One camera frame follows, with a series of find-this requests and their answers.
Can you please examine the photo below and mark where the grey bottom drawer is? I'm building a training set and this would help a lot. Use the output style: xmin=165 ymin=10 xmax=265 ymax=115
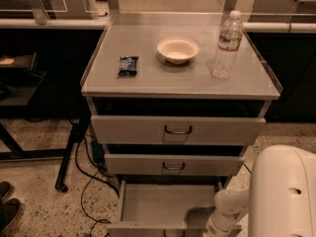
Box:
xmin=108 ymin=181 xmax=216 ymax=237

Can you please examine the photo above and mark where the grey drawer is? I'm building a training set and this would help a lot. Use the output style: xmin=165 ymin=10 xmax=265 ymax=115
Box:
xmin=108 ymin=181 xmax=216 ymax=237
xmin=91 ymin=116 xmax=266 ymax=145
xmin=105 ymin=154 xmax=243 ymax=176

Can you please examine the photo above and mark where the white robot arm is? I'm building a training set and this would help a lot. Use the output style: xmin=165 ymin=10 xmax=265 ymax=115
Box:
xmin=202 ymin=145 xmax=316 ymax=237

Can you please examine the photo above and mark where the grey metal drawer cabinet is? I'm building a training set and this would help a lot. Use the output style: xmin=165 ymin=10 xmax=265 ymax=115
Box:
xmin=82 ymin=13 xmax=281 ymax=185

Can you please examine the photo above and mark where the grey top drawer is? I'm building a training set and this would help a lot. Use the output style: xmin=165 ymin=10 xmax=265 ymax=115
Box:
xmin=91 ymin=116 xmax=266 ymax=145

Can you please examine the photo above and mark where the grey middle drawer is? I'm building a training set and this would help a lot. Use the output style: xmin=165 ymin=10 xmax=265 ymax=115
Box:
xmin=105 ymin=154 xmax=243 ymax=176

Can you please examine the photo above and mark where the dark blue snack packet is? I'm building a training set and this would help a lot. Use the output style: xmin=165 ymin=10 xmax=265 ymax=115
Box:
xmin=118 ymin=56 xmax=138 ymax=76

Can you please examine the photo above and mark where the white paper bowl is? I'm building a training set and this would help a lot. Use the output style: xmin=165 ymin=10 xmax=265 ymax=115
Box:
xmin=157 ymin=38 xmax=199 ymax=64

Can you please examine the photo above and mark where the clear plastic water bottle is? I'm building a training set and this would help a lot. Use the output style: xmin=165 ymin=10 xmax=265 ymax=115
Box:
xmin=211 ymin=10 xmax=243 ymax=79

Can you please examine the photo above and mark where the black side shelf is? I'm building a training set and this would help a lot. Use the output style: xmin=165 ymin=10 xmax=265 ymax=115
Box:
xmin=0 ymin=52 xmax=46 ymax=107

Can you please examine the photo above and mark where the dark shoe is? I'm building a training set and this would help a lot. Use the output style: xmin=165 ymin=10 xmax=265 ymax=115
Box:
xmin=0 ymin=181 xmax=21 ymax=235

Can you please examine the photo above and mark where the black table frame leg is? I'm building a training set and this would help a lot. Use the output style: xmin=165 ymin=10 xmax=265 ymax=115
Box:
xmin=0 ymin=118 xmax=89 ymax=193

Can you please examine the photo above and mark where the black floor cable left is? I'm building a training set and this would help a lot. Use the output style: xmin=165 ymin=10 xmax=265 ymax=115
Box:
xmin=74 ymin=135 xmax=120 ymax=237

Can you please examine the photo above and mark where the white horizontal rail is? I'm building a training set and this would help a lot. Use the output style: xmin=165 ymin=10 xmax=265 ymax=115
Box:
xmin=0 ymin=19 xmax=316 ymax=34

